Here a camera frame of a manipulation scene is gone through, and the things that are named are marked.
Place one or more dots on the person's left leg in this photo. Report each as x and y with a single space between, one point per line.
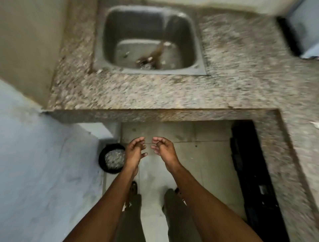
132 219

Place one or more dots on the person's right forearm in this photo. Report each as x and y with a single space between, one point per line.
211 207

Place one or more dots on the food scraps in sink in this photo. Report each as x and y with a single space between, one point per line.
150 58

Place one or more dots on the stainless steel sink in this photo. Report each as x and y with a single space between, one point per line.
149 37

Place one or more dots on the person's right fingers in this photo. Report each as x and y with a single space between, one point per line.
157 145

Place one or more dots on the person's left thumb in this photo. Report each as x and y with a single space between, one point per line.
142 156

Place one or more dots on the person's right leg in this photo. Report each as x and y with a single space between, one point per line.
178 219

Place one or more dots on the person's right hand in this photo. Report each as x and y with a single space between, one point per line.
167 154

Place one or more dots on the black round waste bin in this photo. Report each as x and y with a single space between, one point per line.
112 159

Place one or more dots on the person's leg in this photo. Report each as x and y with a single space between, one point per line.
132 219
178 219

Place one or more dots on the person's left forearm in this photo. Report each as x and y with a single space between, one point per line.
107 207

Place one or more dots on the person's left sandal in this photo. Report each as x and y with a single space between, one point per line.
134 188

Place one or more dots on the black framed appliance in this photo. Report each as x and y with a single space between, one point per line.
289 35

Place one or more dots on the person's left hand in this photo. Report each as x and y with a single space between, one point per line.
132 155

